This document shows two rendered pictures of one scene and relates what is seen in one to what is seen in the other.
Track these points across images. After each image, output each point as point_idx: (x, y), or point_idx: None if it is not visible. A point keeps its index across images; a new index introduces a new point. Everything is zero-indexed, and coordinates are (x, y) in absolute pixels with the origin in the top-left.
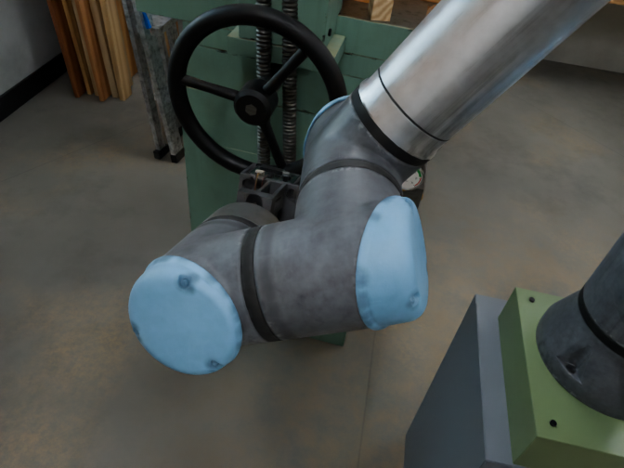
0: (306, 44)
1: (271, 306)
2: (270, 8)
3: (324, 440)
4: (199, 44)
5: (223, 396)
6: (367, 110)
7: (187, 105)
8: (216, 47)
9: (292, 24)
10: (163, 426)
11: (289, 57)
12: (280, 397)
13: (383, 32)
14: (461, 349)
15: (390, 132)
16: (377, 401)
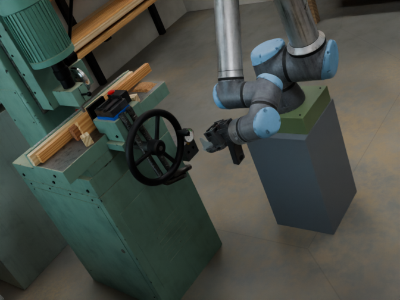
0: (159, 111)
1: (273, 102)
2: (143, 113)
3: (270, 256)
4: (97, 171)
5: (232, 299)
6: (232, 76)
7: (140, 172)
8: (103, 165)
9: (152, 110)
10: None
11: (144, 129)
12: (241, 273)
13: (143, 104)
14: (261, 152)
15: (239, 75)
16: (257, 233)
